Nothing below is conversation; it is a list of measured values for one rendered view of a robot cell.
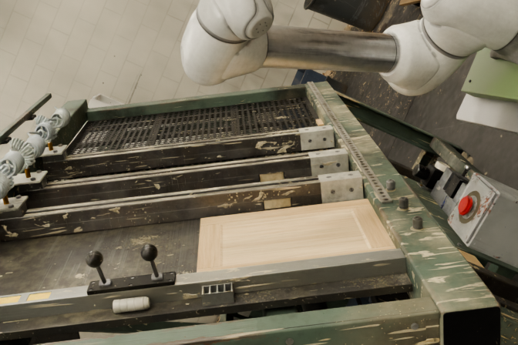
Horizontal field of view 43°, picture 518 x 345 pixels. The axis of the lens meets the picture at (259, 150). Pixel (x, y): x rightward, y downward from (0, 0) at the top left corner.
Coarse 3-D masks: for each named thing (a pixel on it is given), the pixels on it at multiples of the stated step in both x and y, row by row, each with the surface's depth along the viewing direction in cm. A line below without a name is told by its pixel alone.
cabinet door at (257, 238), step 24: (216, 216) 190; (240, 216) 189; (264, 216) 187; (288, 216) 186; (312, 216) 184; (336, 216) 182; (360, 216) 180; (216, 240) 175; (240, 240) 174; (264, 240) 173; (288, 240) 171; (312, 240) 170; (336, 240) 168; (360, 240) 167; (384, 240) 165; (216, 264) 162; (240, 264) 161
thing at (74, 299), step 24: (264, 264) 155; (288, 264) 153; (312, 264) 152; (336, 264) 151; (360, 264) 151; (384, 264) 151; (72, 288) 153; (168, 288) 150; (192, 288) 150; (240, 288) 151; (264, 288) 151; (0, 312) 149; (24, 312) 150; (48, 312) 150; (72, 312) 150
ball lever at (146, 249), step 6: (144, 246) 143; (150, 246) 143; (144, 252) 142; (150, 252) 142; (156, 252) 143; (144, 258) 143; (150, 258) 143; (156, 270) 149; (156, 276) 150; (162, 276) 151
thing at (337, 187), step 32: (192, 192) 197; (224, 192) 194; (256, 192) 193; (288, 192) 194; (320, 192) 195; (352, 192) 195; (0, 224) 192; (32, 224) 193; (64, 224) 193; (96, 224) 194; (128, 224) 194
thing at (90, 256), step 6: (90, 252) 143; (96, 252) 143; (90, 258) 142; (96, 258) 142; (102, 258) 143; (90, 264) 142; (96, 264) 142; (102, 276) 148; (102, 282) 151; (108, 282) 151
